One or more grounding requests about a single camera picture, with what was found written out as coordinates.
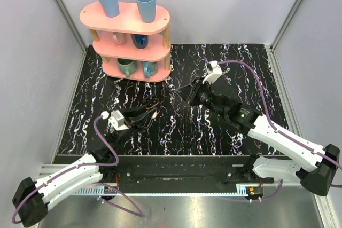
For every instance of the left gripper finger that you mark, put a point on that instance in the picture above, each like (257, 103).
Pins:
(141, 124)
(135, 113)

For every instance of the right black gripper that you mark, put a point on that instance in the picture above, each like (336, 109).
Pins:
(185, 92)

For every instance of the black earbud charging case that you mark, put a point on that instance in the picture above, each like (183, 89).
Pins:
(151, 103)

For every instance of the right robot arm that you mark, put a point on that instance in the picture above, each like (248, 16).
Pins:
(312, 165)

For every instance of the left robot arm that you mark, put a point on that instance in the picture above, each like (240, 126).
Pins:
(33, 199)

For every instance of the blue butterfly mug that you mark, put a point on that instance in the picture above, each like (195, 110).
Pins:
(150, 68)

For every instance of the green ceramic mug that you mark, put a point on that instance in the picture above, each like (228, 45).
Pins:
(127, 67)

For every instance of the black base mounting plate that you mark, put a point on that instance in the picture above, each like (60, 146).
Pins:
(182, 174)

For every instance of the pink three-tier wooden shelf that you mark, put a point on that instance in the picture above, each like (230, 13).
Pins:
(129, 21)

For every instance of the dark blue mug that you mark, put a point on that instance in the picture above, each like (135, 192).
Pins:
(139, 41)

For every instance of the pink mug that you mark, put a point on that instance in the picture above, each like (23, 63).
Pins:
(119, 38)

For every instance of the left controller board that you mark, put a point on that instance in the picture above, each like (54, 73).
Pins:
(110, 189)

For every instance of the controller board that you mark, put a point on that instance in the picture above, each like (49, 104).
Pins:
(110, 189)
(255, 191)

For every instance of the short light blue cup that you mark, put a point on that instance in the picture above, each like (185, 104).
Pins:
(147, 10)

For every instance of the right controller board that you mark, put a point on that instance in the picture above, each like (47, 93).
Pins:
(255, 191)

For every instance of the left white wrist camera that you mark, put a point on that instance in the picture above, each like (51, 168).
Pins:
(115, 119)

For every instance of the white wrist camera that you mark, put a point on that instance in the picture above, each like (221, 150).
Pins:
(213, 72)
(115, 119)

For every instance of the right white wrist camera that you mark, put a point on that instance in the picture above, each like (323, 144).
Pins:
(213, 72)

